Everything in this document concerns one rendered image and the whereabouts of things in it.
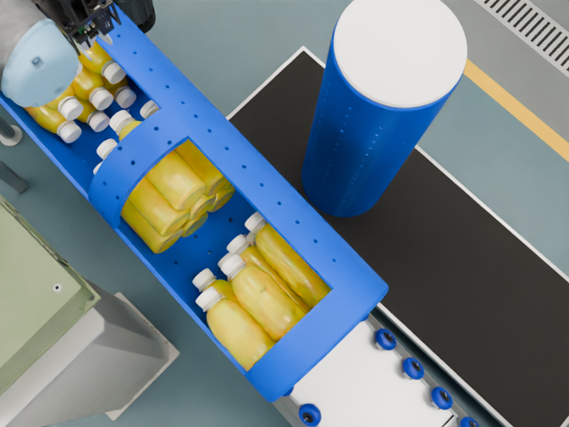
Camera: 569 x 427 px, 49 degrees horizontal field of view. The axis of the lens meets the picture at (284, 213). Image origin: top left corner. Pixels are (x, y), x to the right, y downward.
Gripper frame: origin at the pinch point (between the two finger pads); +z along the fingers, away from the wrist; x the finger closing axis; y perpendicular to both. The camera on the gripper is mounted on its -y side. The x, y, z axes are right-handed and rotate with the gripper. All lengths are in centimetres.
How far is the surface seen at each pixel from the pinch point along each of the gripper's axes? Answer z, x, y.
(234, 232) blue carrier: 39.9, 1.9, 28.2
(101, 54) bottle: 21.5, 4.0, -9.1
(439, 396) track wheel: 38, 9, 78
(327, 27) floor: 135, 97, -27
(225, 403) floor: 136, -27, 50
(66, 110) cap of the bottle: 24.1, -7.2, -6.0
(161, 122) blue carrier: 12.7, 1.9, 12.1
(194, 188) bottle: 17.5, -0.9, 22.7
